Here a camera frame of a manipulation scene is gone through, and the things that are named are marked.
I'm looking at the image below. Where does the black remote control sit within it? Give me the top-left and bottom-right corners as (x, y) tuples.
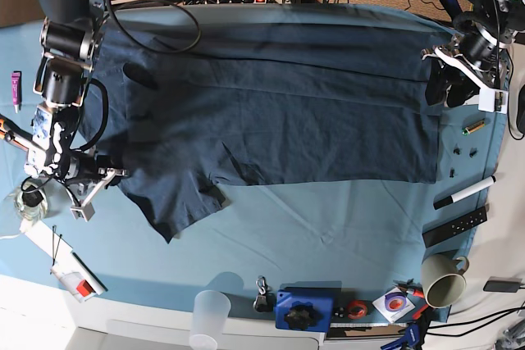
(422, 206), (487, 248)

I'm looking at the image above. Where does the white paper box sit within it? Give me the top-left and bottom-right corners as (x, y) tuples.
(25, 221), (107, 303)

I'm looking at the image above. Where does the translucent plastic cup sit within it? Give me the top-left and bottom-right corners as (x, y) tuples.
(189, 290), (231, 350)

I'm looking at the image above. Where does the teal table cloth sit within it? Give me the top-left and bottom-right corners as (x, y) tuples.
(1, 5), (506, 318)

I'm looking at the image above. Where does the red tape roll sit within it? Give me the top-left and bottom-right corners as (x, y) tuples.
(347, 300), (368, 320)

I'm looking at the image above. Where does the dark blue T-shirt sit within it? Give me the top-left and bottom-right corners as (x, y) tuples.
(94, 16), (450, 240)

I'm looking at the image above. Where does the grey green mug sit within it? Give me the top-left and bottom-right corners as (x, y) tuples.
(421, 254), (469, 309)

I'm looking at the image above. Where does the small battery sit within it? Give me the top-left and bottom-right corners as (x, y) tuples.
(462, 120), (486, 136)

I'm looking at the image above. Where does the purple tube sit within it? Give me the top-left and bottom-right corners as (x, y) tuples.
(11, 70), (21, 113)

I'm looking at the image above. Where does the black white marker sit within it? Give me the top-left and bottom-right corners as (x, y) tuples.
(433, 175), (496, 210)

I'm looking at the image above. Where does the metal carabiner keyring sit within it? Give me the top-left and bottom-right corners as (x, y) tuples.
(253, 276), (274, 313)

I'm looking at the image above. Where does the blue plastic box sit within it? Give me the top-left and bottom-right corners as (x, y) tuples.
(274, 288), (335, 333)

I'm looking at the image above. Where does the clear tape roll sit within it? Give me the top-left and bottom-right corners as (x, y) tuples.
(12, 184), (48, 222)

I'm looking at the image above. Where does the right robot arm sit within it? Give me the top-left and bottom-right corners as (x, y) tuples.
(18, 0), (127, 220)

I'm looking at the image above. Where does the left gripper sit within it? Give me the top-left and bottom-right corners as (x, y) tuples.
(421, 34), (509, 112)

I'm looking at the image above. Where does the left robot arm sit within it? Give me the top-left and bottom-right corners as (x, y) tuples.
(422, 0), (524, 114)

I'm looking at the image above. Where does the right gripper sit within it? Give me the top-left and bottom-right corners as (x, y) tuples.
(58, 152), (130, 221)

